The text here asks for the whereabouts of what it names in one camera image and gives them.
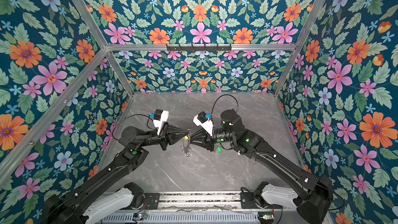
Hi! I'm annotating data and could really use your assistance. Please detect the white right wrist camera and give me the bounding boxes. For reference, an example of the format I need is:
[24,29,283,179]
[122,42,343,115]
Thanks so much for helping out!
[193,111,214,136]

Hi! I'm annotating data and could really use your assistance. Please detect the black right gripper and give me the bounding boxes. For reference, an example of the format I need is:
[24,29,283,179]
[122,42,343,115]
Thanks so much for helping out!
[188,128,236,153]

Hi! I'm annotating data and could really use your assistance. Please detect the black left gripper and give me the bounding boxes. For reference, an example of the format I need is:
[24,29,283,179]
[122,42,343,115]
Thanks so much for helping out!
[137,122,188,152]

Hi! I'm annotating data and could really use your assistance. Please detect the aluminium frame bars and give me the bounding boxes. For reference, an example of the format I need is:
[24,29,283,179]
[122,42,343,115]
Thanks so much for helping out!
[1,0,325,192]

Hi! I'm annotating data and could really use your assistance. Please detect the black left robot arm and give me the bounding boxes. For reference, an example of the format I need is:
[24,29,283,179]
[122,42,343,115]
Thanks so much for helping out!
[41,123,189,224]

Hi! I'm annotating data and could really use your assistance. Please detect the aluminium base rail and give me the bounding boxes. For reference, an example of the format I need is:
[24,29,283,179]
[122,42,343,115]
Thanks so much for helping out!
[69,190,327,212]

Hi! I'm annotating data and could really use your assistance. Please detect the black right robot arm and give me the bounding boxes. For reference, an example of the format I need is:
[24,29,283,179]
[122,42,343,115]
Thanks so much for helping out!
[192,109,333,224]

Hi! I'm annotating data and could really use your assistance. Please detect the silver keyring with red grip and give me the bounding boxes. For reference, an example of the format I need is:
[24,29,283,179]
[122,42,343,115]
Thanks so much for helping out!
[181,138,191,157]

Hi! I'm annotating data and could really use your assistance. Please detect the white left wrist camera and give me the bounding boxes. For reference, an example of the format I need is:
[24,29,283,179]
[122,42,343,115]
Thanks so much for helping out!
[150,109,169,135]

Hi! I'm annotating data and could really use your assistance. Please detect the white vented cable duct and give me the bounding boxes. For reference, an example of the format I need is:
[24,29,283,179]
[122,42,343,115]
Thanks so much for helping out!
[96,212,260,224]

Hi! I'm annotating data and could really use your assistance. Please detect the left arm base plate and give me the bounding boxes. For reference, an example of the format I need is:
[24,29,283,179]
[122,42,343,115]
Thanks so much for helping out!
[121,192,160,210]

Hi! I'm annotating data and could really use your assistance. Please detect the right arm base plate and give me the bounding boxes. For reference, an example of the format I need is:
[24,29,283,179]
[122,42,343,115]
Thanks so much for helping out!
[240,191,282,209]

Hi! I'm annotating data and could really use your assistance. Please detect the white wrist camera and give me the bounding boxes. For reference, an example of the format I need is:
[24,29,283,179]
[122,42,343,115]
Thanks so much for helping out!
[150,109,169,135]
[193,111,214,136]

